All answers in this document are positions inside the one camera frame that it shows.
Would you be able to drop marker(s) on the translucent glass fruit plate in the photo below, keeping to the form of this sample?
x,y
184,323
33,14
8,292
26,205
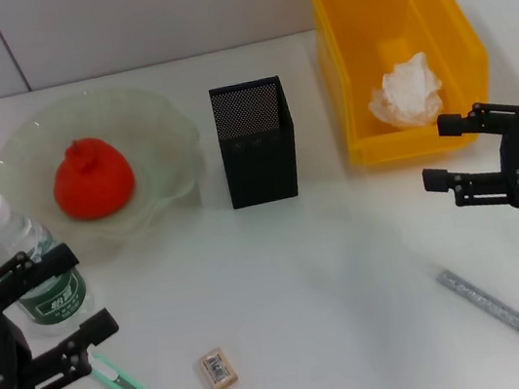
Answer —
x,y
152,137

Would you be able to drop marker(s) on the white paper ball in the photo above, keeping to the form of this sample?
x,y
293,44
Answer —
x,y
408,92

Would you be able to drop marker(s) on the black mesh pen holder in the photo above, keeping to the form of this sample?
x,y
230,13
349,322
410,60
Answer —
x,y
260,169

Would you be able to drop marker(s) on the yellow plastic bin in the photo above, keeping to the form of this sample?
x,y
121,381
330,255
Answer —
x,y
348,67

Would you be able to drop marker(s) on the beige eraser with barcode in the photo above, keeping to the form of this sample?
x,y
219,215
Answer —
x,y
218,371

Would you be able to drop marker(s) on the orange fruit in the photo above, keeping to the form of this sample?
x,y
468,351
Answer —
x,y
92,181

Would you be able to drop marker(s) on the grey glitter pen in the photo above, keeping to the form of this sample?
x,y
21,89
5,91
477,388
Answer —
x,y
495,307

